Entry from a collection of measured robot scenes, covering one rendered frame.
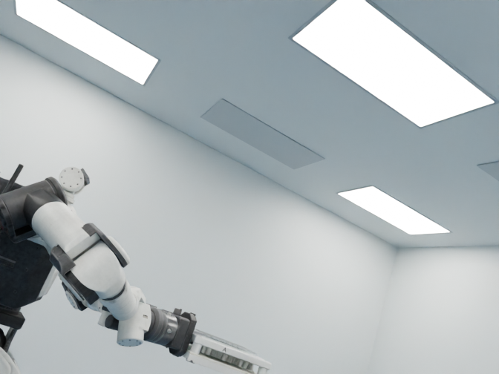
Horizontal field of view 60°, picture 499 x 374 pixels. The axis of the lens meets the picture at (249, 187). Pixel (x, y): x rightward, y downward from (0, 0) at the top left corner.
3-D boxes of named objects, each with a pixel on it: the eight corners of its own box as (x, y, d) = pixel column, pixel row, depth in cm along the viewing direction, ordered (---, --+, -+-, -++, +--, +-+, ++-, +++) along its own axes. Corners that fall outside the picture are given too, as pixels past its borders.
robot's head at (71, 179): (50, 189, 123) (65, 162, 126) (54, 196, 133) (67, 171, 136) (73, 199, 125) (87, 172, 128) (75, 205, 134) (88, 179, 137)
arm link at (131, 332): (167, 304, 118) (135, 293, 110) (165, 344, 112) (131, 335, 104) (139, 316, 123) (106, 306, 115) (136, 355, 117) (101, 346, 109)
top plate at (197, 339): (244, 356, 149) (246, 350, 150) (269, 370, 126) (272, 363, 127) (179, 332, 144) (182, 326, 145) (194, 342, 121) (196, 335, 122)
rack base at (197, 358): (239, 371, 148) (242, 363, 148) (264, 388, 125) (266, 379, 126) (173, 347, 142) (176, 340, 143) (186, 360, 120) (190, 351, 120)
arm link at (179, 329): (183, 309, 130) (154, 299, 122) (204, 317, 124) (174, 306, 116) (167, 352, 126) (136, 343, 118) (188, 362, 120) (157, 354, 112)
